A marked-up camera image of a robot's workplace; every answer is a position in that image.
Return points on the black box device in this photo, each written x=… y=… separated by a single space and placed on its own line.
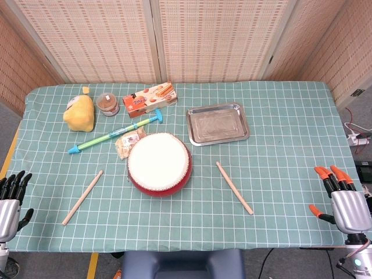
x=364 y=171

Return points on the green checked tablecloth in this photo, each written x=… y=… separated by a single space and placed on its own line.
x=290 y=174

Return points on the stainless steel tray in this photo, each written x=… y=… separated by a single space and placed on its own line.
x=218 y=125

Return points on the clear snack packet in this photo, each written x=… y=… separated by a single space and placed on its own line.
x=126 y=143

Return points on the metal screen hinge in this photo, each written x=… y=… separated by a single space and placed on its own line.
x=357 y=92

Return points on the orange biscuit box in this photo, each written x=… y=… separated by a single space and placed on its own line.
x=148 y=100

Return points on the white power strip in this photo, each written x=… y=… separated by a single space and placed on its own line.
x=359 y=140

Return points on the clear jar brown contents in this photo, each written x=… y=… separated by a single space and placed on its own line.
x=108 y=104

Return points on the wooden drumstick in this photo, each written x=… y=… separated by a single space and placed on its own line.
x=234 y=187
x=82 y=197

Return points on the yellow plush toy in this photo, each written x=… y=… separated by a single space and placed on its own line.
x=80 y=114

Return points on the green blue toy water pump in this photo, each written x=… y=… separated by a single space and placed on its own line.
x=101 y=139

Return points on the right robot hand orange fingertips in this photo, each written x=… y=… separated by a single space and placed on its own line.
x=348 y=207

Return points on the red drum white skin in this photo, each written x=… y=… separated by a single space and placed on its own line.
x=158 y=162

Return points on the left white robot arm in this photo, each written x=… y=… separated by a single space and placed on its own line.
x=3 y=253

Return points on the bamboo folding screen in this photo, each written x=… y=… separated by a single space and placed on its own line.
x=215 y=37

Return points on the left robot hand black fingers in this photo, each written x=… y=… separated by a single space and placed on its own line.
x=7 y=212

